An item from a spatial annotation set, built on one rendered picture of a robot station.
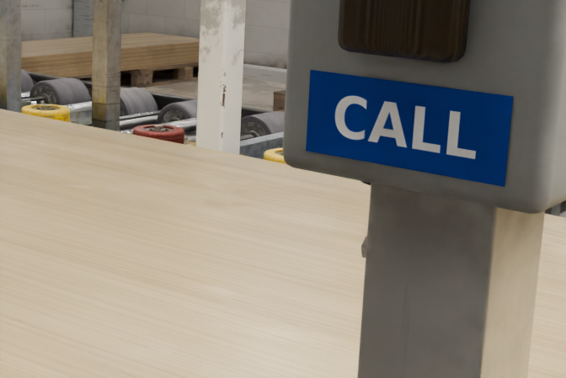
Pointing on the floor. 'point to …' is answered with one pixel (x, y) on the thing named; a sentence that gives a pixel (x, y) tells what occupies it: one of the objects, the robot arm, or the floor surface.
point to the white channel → (221, 51)
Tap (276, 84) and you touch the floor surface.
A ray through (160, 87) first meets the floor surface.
